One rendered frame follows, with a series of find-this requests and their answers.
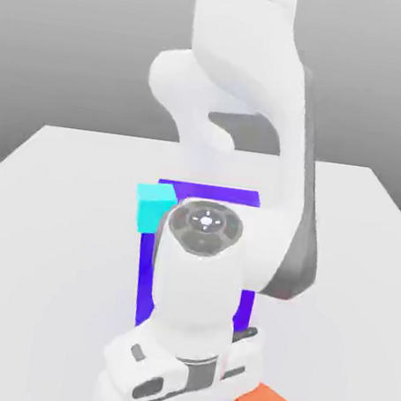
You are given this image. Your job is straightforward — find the small cyan cube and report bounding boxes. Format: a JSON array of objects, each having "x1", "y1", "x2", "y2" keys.
[{"x1": 131, "y1": 179, "x2": 182, "y2": 238}]

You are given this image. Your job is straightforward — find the large blue box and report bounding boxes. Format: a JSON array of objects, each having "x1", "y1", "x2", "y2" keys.
[{"x1": 129, "y1": 176, "x2": 270, "y2": 343}]

